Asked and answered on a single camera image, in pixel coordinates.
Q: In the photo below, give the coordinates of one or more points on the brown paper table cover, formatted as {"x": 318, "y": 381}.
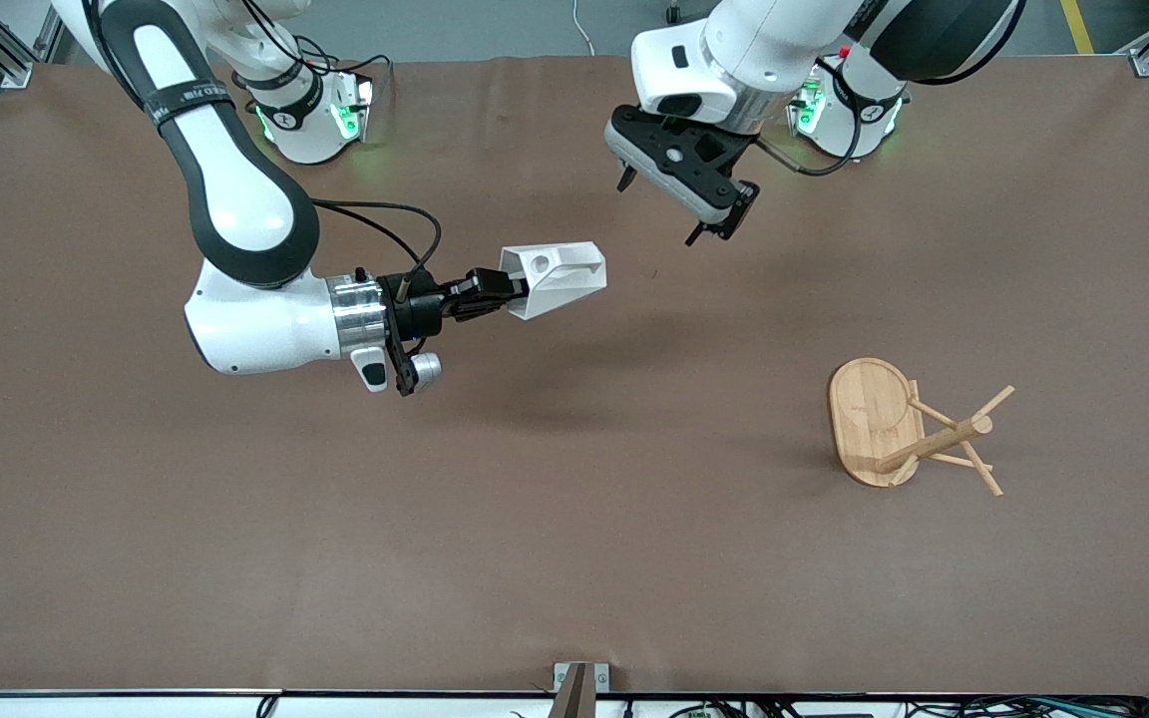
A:
{"x": 574, "y": 499}

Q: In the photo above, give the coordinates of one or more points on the white angular cup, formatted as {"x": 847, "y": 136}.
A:
{"x": 565, "y": 279}

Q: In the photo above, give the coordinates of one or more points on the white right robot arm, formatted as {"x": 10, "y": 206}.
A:
{"x": 235, "y": 189}

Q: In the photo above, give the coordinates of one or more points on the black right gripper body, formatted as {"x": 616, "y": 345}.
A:
{"x": 425, "y": 306}

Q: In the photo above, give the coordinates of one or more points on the metal table edge bracket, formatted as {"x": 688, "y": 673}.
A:
{"x": 579, "y": 688}

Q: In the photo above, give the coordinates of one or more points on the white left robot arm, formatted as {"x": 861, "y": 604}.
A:
{"x": 764, "y": 50}

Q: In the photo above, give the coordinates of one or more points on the wooden cup rack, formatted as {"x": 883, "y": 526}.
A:
{"x": 869, "y": 419}

